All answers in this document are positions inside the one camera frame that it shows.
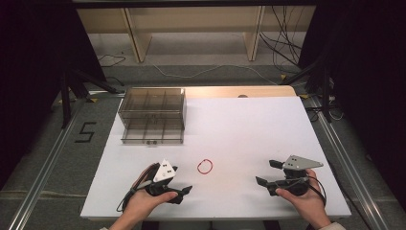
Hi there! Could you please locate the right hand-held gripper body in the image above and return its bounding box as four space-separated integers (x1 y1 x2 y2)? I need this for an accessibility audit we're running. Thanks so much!
274 154 325 196

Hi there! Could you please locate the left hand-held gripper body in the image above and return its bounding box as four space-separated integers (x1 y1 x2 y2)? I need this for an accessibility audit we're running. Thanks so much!
145 158 178 196

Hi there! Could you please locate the person's right hand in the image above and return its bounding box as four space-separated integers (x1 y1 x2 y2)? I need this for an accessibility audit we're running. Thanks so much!
275 169 332 230

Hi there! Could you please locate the person's left hand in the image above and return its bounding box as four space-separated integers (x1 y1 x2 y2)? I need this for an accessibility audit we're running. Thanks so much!
123 169 179 222

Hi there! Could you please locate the red rubber band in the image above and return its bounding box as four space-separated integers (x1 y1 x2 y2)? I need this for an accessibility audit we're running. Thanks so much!
196 158 214 175

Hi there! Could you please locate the clear plastic drawer organizer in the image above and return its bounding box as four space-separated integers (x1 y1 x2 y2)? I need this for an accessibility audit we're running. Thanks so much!
117 87 187 146

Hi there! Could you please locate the black tripod stand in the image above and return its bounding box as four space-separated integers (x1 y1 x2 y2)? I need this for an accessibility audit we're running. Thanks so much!
58 67 126 129
280 47 337 125

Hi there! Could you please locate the dark curtain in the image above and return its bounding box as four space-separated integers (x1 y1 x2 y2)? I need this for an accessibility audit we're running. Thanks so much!
0 0 107 190
298 0 406 210

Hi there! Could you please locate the light wooden shelf unit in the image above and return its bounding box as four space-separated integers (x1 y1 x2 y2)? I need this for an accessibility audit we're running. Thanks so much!
76 5 318 63

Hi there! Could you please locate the right hand-held gripper cable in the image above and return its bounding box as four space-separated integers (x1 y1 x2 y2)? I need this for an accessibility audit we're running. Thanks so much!
305 174 327 206

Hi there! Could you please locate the hand-held gripper cable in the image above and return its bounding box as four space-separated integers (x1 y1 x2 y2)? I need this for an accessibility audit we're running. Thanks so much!
116 162 161 214
305 174 327 206

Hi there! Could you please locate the left hand-held gripper cable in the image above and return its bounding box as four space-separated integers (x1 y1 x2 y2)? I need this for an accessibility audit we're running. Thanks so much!
116 162 161 214

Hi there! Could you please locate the aluminium floor rail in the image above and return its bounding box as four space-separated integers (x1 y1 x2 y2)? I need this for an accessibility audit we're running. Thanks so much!
309 95 390 230
7 101 84 230

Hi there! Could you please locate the white floor cable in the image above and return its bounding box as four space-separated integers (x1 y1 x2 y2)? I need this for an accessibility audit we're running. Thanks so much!
152 63 280 86

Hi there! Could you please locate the thin black floor cable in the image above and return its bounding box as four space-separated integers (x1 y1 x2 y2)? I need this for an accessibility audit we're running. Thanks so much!
97 53 127 68

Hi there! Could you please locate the bundle of black cables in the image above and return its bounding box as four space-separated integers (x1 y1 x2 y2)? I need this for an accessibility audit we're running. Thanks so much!
259 5 304 67

